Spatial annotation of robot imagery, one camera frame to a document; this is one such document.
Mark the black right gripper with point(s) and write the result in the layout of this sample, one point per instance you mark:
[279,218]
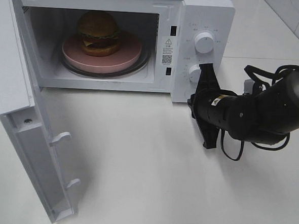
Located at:
[210,108]

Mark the white timer knob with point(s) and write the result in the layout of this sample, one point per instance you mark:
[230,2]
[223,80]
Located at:
[194,73]

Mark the pink round plate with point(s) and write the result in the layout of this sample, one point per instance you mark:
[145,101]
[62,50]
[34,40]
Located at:
[126,56]

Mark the white microwave oven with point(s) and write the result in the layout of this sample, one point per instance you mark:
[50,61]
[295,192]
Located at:
[32,33]

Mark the burger with lettuce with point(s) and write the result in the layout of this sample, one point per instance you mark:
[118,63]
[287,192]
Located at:
[98,33]

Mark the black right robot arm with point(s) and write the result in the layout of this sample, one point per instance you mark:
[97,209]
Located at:
[266,115]

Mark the white upper microwave knob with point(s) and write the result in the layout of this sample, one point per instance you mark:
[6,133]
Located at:
[204,42]

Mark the white warning label sticker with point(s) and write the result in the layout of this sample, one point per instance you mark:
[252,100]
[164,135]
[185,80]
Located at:
[167,49]

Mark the glass microwave turntable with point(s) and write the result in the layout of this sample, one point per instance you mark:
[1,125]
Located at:
[137,66]

